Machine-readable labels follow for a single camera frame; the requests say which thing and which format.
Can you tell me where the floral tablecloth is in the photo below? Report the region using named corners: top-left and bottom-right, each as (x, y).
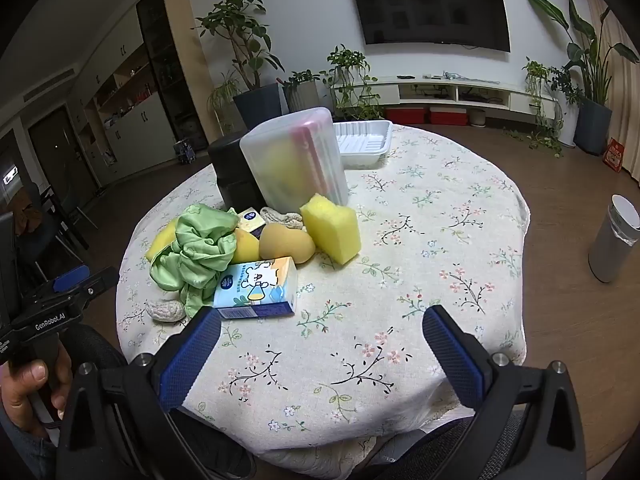
top-left (115, 122), bottom-right (532, 478)

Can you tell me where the person's left hand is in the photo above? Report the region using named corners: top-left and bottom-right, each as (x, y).
top-left (0, 342), bottom-right (75, 441)

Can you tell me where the yellow flat sponge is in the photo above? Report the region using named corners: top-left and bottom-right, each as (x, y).
top-left (145, 219), bottom-right (179, 262)

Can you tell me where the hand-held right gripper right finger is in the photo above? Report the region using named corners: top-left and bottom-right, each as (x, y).
top-left (422, 304), bottom-right (587, 480)

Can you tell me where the wall-mounted black television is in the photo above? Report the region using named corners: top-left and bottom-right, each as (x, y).
top-left (348, 0), bottom-right (512, 53)

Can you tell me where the heart-shaped yellow sponge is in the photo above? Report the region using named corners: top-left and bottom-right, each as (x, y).
top-left (259, 222), bottom-right (317, 264)

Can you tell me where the yellow block sponge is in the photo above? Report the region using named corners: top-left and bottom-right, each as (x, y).
top-left (299, 192), bottom-right (362, 266)

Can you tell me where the small yellow packet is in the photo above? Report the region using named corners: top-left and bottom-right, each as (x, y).
top-left (237, 207), bottom-right (266, 238)

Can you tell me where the tall plant in dark pot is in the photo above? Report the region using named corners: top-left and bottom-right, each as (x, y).
top-left (192, 0), bottom-right (286, 131)

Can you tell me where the dark dining chair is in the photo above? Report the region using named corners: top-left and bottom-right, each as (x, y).
top-left (15, 182), bottom-right (98, 261)

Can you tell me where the red paper bag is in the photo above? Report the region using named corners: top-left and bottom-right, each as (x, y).
top-left (602, 137), bottom-right (627, 174)

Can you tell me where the red storage box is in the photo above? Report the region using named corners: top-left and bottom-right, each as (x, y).
top-left (429, 106), bottom-right (469, 126)
top-left (385, 106), bottom-right (430, 125)

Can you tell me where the grey cylindrical trash bin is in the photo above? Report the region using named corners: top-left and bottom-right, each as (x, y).
top-left (588, 194), bottom-right (640, 283)

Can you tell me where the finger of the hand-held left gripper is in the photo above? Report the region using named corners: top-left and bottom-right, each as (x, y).
top-left (42, 266), bottom-right (121, 311)
top-left (30, 265), bottom-right (92, 301)

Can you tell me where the green satin scrunchie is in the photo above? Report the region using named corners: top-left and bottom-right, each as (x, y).
top-left (150, 203), bottom-right (240, 318)

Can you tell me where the dark glass cabinet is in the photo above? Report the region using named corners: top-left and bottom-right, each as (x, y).
top-left (136, 0), bottom-right (208, 153)

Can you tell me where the small vine plant white pot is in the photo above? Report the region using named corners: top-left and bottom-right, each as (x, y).
top-left (502, 57), bottom-right (576, 158)

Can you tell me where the translucent plastic container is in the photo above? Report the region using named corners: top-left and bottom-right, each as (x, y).
top-left (239, 106), bottom-right (349, 211)

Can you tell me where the large-leaved plant in dark pot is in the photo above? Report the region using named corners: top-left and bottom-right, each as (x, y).
top-left (524, 0), bottom-right (640, 156)

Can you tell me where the beige curtain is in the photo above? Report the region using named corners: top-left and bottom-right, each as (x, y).
top-left (585, 0), bottom-right (640, 186)

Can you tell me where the thin-leaved spider plant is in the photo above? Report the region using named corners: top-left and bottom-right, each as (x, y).
top-left (207, 72), bottom-right (241, 131)

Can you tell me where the white low television cabinet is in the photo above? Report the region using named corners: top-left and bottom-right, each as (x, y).
top-left (330, 76), bottom-right (566, 116)

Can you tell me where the brown cloth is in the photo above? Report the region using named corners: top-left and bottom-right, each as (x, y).
top-left (11, 192), bottom-right (45, 235)

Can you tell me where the plant in ribbed white pot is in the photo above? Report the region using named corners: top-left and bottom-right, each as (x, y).
top-left (280, 70), bottom-right (321, 113)

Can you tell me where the ceiling air vent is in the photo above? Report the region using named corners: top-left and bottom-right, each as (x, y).
top-left (22, 66), bottom-right (68, 102)

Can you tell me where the dark entrance door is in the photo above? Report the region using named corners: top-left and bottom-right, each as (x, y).
top-left (27, 105), bottom-right (98, 201)

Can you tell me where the trailing vine plant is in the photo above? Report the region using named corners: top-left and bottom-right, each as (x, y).
top-left (320, 45), bottom-right (386, 121)

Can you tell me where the blue tissue packet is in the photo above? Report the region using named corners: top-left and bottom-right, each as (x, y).
top-left (212, 256), bottom-right (299, 321)

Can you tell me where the grey mesh fabric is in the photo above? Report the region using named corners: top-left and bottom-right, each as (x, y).
top-left (370, 410), bottom-right (531, 480)

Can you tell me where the black cylindrical container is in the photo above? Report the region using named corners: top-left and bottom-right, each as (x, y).
top-left (207, 132), bottom-right (261, 211)

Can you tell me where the white cabinet with shelves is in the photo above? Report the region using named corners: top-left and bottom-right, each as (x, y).
top-left (70, 42), bottom-right (181, 181)

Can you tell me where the beige knitted pad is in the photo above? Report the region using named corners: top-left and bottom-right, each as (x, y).
top-left (260, 206), bottom-right (305, 232)

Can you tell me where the orange round sponge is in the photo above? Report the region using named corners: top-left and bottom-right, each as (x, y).
top-left (232, 227), bottom-right (261, 264)

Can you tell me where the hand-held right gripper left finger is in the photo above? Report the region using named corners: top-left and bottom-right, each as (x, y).
top-left (56, 305), bottom-right (223, 480)

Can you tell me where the white plastic tray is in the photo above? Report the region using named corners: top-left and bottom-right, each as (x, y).
top-left (332, 120), bottom-right (394, 171)

